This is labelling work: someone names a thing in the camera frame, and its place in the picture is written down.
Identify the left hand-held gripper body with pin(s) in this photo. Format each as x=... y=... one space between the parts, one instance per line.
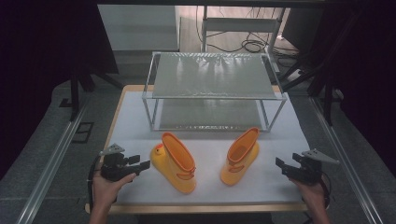
x=115 y=168

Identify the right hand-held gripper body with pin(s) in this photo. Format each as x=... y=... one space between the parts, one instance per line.
x=309 y=171

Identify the yellow duck-face rain boot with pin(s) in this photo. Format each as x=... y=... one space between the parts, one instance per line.
x=174 y=168

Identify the two-tier metal shoe rack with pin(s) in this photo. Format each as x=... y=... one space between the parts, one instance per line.
x=213 y=76

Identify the person's right hand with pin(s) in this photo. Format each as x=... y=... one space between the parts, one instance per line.
x=314 y=196

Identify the person's left hand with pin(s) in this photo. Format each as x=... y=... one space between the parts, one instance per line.
x=106 y=193

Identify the black stand legs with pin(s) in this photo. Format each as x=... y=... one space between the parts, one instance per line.
x=74 y=93
x=327 y=99

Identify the small black floor plate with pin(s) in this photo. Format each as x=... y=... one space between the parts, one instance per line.
x=65 y=103

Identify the dark curtain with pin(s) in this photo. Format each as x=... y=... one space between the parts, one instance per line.
x=40 y=62
x=367 y=77

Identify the white cabinet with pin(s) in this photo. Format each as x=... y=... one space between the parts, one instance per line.
x=138 y=28

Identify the aluminium floor rail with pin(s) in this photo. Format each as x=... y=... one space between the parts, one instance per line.
x=53 y=161
x=345 y=161

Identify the grey metal stand frame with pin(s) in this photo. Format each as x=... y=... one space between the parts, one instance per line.
x=239 y=25

